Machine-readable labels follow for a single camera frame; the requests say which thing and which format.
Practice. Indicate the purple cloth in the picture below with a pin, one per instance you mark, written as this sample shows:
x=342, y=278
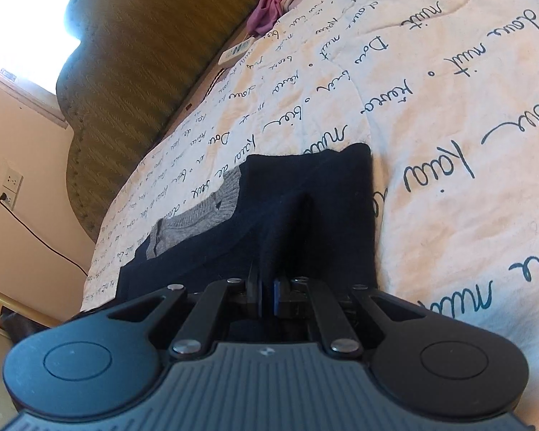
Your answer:
x=269, y=6

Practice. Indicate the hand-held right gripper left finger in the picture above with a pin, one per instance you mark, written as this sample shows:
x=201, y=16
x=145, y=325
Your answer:
x=261, y=297

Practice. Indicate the olive upholstered headboard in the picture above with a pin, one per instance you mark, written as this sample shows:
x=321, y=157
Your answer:
x=152, y=54

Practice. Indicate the white script printed blanket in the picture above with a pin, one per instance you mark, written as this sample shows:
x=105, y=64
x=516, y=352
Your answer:
x=453, y=121

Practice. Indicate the white power strip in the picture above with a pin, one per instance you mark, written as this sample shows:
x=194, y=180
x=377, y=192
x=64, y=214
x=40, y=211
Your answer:
x=236, y=51

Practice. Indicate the gold cylindrical appliance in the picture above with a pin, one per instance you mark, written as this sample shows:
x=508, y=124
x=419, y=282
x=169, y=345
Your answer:
x=13, y=303

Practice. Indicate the bright window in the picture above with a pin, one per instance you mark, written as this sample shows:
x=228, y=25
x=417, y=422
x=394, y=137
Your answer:
x=22, y=22

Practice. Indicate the white wall socket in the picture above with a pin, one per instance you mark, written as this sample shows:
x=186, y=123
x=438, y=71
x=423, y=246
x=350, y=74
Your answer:
x=12, y=186

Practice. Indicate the tan striped bed sheet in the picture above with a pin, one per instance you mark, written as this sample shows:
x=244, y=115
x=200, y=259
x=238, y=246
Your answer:
x=215, y=78

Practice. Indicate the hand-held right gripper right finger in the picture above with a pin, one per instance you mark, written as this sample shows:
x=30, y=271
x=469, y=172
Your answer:
x=277, y=298

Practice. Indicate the navy and grey knit sweater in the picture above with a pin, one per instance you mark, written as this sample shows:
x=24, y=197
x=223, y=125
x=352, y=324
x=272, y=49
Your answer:
x=296, y=179

